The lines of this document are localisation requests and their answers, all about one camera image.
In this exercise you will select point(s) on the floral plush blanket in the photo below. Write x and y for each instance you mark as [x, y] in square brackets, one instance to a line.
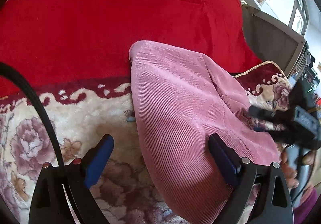
[83, 111]

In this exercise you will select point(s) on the grey bed frame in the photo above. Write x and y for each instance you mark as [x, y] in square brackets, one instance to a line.
[272, 40]

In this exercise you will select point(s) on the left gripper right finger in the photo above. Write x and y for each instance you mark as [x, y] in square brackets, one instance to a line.
[273, 202]

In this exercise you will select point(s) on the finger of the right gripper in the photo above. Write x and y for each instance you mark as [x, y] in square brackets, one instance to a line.
[281, 134]
[272, 116]

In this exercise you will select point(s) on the person's right hand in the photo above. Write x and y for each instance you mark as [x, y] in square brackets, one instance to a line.
[291, 174]

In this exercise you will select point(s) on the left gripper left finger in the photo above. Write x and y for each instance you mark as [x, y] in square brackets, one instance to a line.
[58, 195]

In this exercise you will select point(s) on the pink corduroy garment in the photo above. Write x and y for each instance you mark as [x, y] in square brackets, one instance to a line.
[180, 98]

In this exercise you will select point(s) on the red bed cover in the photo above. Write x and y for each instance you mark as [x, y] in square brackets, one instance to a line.
[56, 41]

